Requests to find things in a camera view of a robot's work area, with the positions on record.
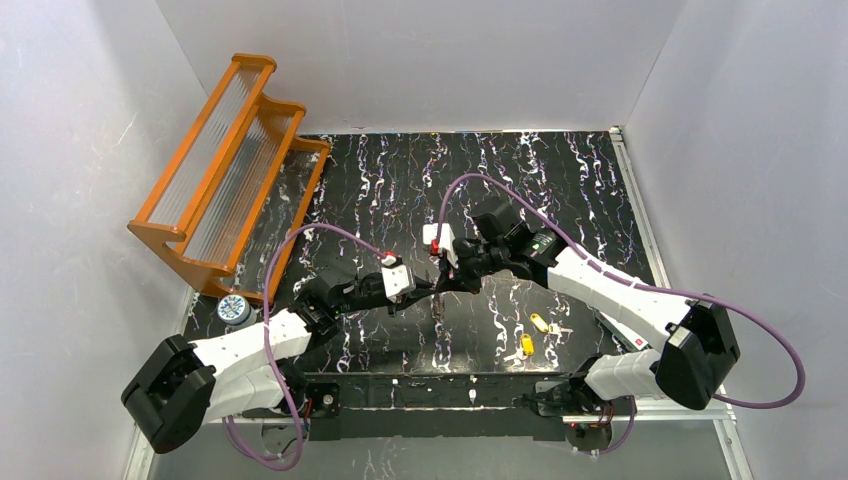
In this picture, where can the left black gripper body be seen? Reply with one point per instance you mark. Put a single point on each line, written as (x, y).
(380, 299)

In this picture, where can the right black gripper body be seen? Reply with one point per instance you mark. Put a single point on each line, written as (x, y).
(464, 270)

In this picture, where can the white keyring holder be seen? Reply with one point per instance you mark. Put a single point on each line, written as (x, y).
(437, 307)

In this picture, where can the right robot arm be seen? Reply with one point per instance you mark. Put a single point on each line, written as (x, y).
(690, 344)

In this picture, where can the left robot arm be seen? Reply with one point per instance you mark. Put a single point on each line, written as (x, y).
(185, 384)

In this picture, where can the lower yellow tagged key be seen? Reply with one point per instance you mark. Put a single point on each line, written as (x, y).
(525, 350)

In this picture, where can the yellow tagged key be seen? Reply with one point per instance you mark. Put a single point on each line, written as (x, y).
(545, 327)
(525, 350)

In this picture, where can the upper yellow tagged key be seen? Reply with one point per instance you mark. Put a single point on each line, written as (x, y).
(545, 327)

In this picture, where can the orange wooden rack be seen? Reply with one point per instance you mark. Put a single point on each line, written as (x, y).
(242, 169)

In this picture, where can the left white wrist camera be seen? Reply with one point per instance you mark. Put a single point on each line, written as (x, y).
(398, 279)

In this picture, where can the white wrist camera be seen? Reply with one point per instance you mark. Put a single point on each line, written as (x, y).
(439, 240)
(398, 279)

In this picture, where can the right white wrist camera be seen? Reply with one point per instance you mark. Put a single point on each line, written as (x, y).
(439, 240)

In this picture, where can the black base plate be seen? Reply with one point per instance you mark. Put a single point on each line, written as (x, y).
(372, 405)

